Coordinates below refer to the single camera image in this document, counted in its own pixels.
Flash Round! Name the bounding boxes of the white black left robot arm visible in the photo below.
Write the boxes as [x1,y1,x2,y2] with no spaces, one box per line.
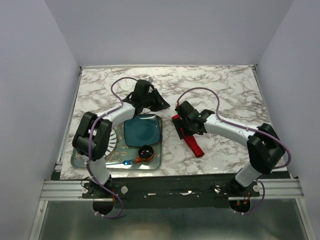
[72,79,170,198]

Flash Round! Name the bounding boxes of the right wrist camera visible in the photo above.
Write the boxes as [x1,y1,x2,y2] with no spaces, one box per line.
[175,101,198,120]

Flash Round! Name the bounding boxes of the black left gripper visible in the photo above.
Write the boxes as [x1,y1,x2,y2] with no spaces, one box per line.
[142,88,171,113]

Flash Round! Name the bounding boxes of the red cloth napkin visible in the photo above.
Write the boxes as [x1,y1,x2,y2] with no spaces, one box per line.
[171,114,205,158]

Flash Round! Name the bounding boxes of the aluminium frame rail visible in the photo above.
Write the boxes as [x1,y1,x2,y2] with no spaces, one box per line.
[40,178,305,201]

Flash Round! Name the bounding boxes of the brown ceramic cup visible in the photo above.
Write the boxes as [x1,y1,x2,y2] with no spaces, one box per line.
[135,145,155,164]

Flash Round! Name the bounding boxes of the black mounting base plate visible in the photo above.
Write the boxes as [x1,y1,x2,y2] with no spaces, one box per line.
[82,173,260,209]

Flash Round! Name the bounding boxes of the glass rectangular tray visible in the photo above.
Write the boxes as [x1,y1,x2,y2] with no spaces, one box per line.
[70,113,163,171]

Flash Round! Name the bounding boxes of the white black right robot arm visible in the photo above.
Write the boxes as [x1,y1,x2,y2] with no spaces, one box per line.
[171,106,289,196]

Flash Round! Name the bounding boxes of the blue handled utensil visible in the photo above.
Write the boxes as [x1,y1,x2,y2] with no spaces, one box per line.
[105,159,135,166]

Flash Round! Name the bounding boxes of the teal square plate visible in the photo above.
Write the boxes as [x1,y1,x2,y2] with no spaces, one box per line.
[123,114,161,148]

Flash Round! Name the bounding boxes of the white blue striped plate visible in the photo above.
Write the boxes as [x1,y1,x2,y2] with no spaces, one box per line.
[104,129,118,157]

